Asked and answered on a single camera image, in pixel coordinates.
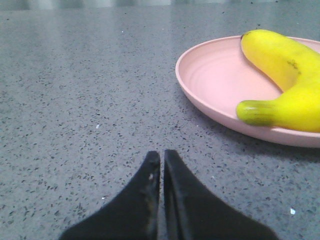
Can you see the yellow banana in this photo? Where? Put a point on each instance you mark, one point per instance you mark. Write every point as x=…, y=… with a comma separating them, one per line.
x=295, y=69

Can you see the grey curtain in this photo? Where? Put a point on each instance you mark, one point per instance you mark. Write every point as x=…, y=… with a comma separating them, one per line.
x=25, y=5

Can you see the pink plate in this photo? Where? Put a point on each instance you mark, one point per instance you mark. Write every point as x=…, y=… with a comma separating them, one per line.
x=215, y=76

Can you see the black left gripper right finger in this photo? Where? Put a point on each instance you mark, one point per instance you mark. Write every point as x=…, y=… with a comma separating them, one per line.
x=192, y=212

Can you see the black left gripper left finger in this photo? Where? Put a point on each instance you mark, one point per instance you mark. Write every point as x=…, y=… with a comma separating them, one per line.
x=131, y=215

